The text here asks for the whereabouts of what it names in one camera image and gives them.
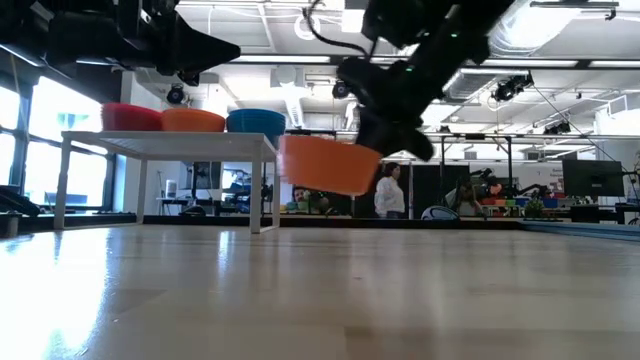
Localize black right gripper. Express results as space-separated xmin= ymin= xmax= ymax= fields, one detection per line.
xmin=339 ymin=49 xmax=451 ymax=162

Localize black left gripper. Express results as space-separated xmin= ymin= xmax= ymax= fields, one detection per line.
xmin=54 ymin=0 xmax=241 ymax=86

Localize person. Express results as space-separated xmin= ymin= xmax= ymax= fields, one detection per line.
xmin=373 ymin=160 xmax=407 ymax=220
xmin=288 ymin=185 xmax=329 ymax=215
xmin=449 ymin=173 xmax=485 ymax=220

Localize black partition panels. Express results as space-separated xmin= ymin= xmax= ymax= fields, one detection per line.
xmin=292 ymin=160 xmax=471 ymax=220

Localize white and blue ball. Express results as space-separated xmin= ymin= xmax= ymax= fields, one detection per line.
xmin=420 ymin=204 xmax=461 ymax=221

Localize white perforated metal riser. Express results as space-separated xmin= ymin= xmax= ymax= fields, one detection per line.
xmin=53 ymin=130 xmax=283 ymax=235

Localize long ceiling light strip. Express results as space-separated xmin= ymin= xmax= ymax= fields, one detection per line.
xmin=232 ymin=53 xmax=640 ymax=70

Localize black ceiling-mounted device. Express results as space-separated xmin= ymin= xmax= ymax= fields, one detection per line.
xmin=491 ymin=72 xmax=535 ymax=104

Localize small potted plant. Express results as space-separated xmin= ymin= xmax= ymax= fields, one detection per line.
xmin=523 ymin=198 xmax=546 ymax=220

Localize large black monitor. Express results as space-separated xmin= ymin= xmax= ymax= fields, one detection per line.
xmin=562 ymin=158 xmax=625 ymax=198

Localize white ring ceiling lamp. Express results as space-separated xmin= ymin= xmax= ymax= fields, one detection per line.
xmin=293 ymin=13 xmax=323 ymax=42

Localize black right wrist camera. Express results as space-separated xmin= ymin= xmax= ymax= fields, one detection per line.
xmin=360 ymin=0 xmax=419 ymax=50

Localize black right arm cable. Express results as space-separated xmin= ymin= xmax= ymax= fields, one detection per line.
xmin=303 ymin=0 xmax=372 ymax=56

